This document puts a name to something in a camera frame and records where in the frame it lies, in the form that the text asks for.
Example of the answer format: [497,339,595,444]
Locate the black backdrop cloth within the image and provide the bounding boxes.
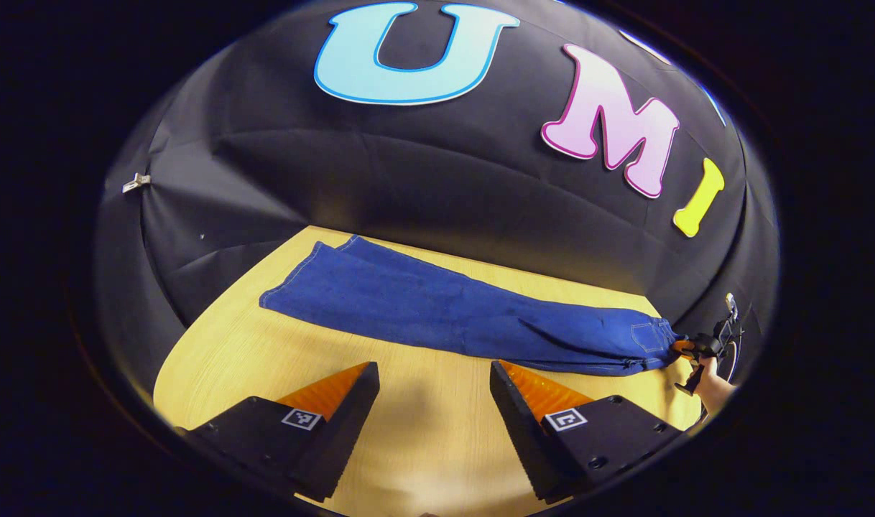
[94,0,779,403]

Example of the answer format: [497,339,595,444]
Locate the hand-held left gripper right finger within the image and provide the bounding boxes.
[489,360,686,505]

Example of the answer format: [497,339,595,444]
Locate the blue jeans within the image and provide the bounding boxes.
[259,236,686,378]

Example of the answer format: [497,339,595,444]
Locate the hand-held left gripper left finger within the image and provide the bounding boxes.
[175,361,381,503]

